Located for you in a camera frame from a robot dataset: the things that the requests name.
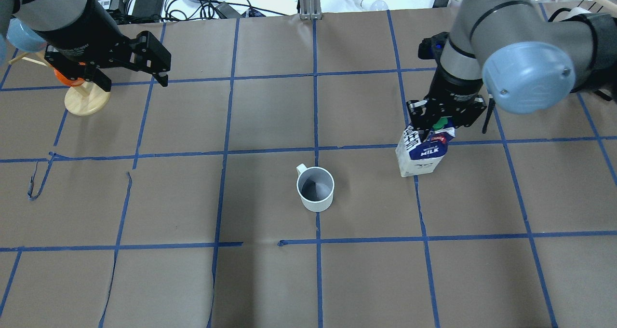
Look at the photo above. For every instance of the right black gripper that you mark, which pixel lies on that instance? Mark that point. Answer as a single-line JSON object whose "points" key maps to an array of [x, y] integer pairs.
{"points": [[454, 90]]}

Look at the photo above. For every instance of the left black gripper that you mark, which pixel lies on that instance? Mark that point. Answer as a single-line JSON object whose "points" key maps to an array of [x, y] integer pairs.
{"points": [[81, 34]]}

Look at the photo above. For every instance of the milk carton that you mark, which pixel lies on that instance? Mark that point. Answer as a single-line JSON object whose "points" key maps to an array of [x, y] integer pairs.
{"points": [[420, 152]]}

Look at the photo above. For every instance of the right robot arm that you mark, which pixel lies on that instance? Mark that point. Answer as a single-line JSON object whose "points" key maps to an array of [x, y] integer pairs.
{"points": [[459, 56]]}

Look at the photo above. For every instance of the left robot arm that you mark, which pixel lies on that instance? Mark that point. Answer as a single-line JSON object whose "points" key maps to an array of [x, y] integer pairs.
{"points": [[40, 15]]}

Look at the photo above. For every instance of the wooden mug tree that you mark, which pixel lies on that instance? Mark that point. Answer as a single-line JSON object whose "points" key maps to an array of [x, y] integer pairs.
{"points": [[83, 98]]}

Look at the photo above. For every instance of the black power adapter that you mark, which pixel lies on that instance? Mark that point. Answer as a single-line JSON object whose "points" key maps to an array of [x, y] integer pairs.
{"points": [[147, 11]]}

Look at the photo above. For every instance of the blue mug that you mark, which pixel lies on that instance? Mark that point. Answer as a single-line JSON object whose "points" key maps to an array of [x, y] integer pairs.
{"points": [[24, 38]]}

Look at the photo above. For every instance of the light bulb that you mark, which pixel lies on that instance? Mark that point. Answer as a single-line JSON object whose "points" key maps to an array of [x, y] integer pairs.
{"points": [[370, 5]]}

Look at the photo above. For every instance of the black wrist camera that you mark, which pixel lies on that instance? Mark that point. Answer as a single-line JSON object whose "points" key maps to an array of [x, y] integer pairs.
{"points": [[431, 48]]}

